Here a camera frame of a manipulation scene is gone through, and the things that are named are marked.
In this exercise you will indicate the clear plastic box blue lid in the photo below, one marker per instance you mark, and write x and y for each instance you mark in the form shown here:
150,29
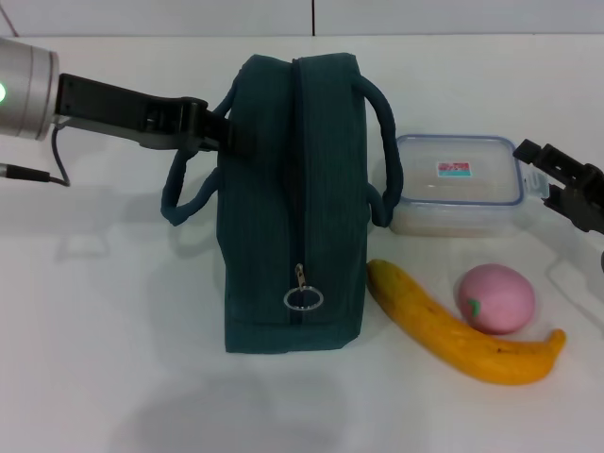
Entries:
462,198

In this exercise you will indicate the yellow banana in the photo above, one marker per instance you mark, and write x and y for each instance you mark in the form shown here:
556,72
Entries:
434,330

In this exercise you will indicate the pink toy peach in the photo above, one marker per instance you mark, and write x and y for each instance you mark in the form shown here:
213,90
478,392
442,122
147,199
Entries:
505,302

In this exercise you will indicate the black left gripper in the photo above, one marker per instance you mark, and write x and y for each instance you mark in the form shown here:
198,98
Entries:
118,111

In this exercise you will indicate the dark teal fabric lunch bag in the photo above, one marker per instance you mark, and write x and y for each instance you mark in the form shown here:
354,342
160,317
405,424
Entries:
321,212

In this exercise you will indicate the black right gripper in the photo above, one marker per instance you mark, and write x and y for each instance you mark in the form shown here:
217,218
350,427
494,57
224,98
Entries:
592,198

